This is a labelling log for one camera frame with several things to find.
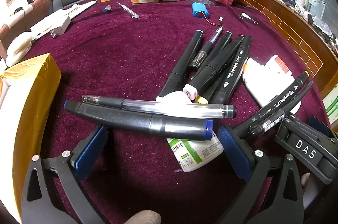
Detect nail clippers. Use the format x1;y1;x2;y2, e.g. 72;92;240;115
238;12;259;26

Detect white bottle green label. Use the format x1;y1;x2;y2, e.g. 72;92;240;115
155;90;224;173

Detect white bottle red label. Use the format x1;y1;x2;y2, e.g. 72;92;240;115
264;54;295;82

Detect gold-edged white tray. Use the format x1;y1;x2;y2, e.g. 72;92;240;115
0;53;62;215

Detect brown armchair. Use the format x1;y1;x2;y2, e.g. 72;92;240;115
0;0;52;57

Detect clear black fountain pen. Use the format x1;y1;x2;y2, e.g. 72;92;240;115
188;25;224;71

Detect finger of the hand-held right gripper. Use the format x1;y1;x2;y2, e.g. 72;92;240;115
307;115;334;140
274;114;301;147

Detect white foam model plane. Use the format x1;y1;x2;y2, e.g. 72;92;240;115
30;0;98;38

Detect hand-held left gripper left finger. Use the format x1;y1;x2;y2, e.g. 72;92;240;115
21;124;109;224

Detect thin black pen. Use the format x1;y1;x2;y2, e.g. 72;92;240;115
248;81;314;135

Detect person's right hand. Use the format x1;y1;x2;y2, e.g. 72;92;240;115
300;172;311;189

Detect white round pads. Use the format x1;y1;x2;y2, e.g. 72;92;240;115
5;32;34;67

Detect black marker pink cap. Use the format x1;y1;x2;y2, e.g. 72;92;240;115
183;34;245;102

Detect wooden brick pattern cabinet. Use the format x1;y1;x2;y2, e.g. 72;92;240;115
234;0;338;91

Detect black marker white print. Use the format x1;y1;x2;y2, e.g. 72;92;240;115
210;35;253;105

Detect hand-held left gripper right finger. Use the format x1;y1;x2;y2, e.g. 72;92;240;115
217;124;305;224

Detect black marker light blue cap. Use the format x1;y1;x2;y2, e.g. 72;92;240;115
158;29;204;101

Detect black pen white label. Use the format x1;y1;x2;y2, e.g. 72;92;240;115
256;109;286;136

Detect clear gel pen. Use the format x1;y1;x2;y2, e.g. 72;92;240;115
81;94;237;119

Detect purple velvet tablecloth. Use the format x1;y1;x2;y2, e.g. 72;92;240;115
16;0;330;224

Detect blue battery pack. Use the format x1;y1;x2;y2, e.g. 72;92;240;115
191;2;224;24

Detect white bottle orange cap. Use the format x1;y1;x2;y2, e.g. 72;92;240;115
241;57;301;113

